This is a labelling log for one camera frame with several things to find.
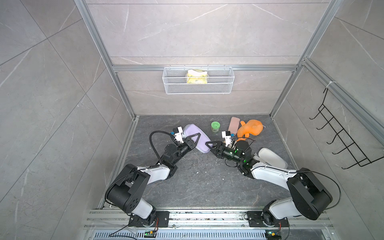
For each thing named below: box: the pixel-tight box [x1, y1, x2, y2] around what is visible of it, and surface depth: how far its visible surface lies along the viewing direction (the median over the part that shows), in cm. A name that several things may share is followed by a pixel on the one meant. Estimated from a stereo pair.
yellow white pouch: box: [187, 69, 208, 84], surface depth 89 cm
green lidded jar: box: [211, 121, 221, 133], surface depth 109 cm
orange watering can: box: [237, 119, 263, 142], surface depth 108 cm
